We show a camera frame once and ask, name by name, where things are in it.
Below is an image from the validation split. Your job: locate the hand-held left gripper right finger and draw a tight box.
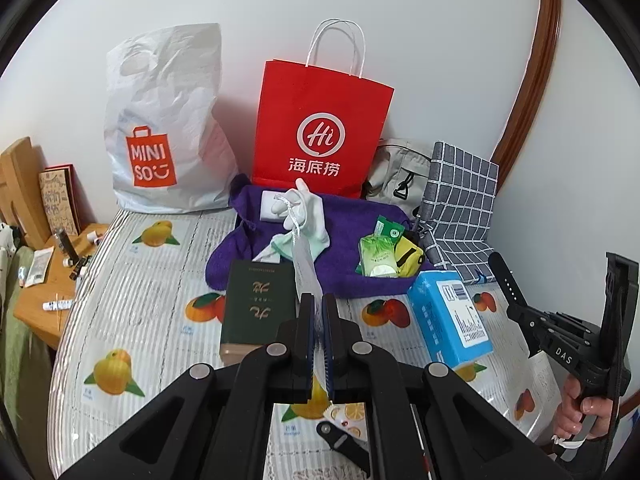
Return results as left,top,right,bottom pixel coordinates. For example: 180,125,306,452
322,294,571,480

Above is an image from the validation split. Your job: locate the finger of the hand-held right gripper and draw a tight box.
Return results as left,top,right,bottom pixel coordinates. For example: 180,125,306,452
487,252,531,321

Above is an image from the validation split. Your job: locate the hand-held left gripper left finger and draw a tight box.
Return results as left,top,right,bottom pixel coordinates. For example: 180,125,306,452
60,294,317,480

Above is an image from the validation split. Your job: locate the purple towel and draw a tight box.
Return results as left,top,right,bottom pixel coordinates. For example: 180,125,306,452
206,174,436,298

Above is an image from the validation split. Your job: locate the person's right hand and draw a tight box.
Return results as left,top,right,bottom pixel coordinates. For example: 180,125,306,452
552,375,621,443

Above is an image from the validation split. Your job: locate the dark green box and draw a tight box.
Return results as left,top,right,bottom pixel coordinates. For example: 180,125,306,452
220,260,297,367

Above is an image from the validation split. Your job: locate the blue cardboard box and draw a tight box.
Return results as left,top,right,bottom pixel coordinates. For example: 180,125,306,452
407,270,493,365

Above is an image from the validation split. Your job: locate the white sock mint trim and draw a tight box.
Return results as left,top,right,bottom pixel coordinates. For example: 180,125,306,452
252,232,301,263

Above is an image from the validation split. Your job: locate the grey checked cloth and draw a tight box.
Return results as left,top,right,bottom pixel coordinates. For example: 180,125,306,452
417,141,500,283

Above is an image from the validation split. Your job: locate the yellow folded pouch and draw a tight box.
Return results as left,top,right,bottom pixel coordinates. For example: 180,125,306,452
395,232,426,277

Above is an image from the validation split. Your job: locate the small white packet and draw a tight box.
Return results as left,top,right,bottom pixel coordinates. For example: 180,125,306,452
260,191,293,223

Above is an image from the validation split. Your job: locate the small green packet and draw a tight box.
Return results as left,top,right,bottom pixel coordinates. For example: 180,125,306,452
375,215,405,238

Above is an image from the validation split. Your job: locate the grey backpack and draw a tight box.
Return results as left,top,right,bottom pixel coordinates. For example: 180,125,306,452
361,138,433,218

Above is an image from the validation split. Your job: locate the red paper bag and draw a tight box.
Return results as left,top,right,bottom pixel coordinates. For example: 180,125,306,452
250,19,396,200

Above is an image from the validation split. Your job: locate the black hand tool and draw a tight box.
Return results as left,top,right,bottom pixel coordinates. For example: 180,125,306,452
55,227,93,281

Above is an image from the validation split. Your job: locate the white plastic shopping bag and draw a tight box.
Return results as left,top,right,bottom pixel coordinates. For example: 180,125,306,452
104,22,238,213

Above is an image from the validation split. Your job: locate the wooden side table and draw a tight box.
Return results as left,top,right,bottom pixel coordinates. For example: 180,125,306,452
12,222,108,348

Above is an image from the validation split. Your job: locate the brown patterned book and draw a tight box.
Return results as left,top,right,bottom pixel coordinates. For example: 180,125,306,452
39,169,81,238

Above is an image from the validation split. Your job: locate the red book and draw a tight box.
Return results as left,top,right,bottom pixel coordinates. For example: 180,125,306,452
45,162,81,221

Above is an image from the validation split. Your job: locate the green cloth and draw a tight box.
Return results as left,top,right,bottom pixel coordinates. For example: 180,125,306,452
0,245,56,441

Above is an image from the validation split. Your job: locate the wooden chair back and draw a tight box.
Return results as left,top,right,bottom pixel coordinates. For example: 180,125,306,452
0,137,53,251

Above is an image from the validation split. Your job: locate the brown wooden door frame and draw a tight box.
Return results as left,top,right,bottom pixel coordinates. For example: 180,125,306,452
492,0,563,181

